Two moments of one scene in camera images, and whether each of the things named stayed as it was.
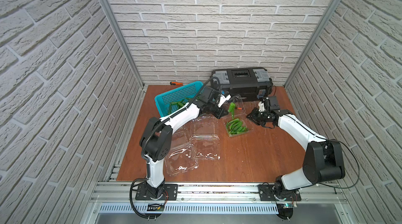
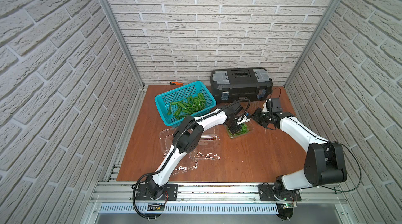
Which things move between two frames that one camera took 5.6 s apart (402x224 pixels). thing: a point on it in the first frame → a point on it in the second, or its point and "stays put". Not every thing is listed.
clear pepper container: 236,125 stays put
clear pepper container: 205,140 stays put
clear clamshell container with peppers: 181,157 stays put
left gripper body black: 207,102 → 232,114
